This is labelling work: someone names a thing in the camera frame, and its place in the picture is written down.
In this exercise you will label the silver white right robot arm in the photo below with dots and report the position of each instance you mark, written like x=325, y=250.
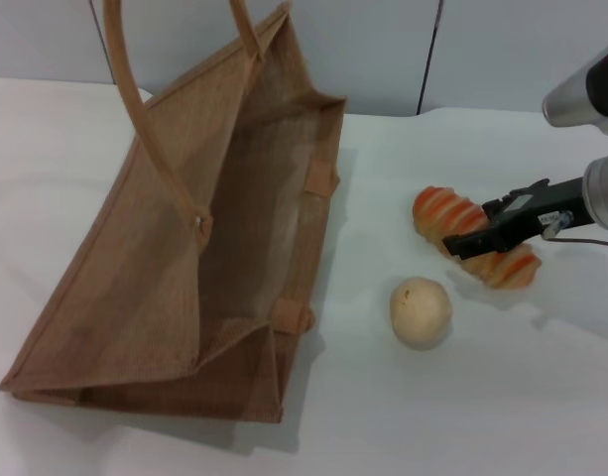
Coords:
x=601, y=193

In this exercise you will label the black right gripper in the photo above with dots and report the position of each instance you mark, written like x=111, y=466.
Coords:
x=541, y=208

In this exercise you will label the orange striped bread loaf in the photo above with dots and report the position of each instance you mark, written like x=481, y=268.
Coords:
x=442, y=210

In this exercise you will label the round beige egg yolk pastry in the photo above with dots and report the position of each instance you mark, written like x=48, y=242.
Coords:
x=420, y=312

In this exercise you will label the brown burlap tote bag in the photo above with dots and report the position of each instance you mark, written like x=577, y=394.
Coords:
x=159, y=277

